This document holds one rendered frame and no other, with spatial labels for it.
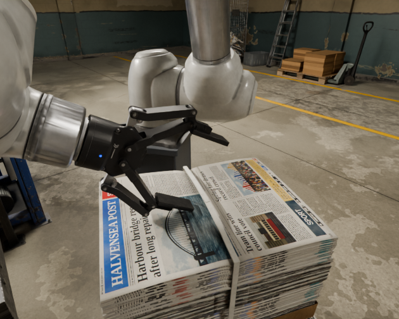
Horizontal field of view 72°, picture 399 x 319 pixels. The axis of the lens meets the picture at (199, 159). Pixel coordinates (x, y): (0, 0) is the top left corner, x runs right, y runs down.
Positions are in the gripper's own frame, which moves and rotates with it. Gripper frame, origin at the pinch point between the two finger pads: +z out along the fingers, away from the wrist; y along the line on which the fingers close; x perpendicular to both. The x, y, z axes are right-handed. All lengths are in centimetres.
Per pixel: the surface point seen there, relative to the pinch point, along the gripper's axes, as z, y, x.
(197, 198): 3.2, 6.4, -2.5
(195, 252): -1.1, 8.3, 10.4
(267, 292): 13.4, 11.6, 14.2
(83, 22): -29, 29, -948
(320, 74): 412, -104, -433
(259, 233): 9.0, 3.3, 10.0
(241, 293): 8.6, 12.6, 13.8
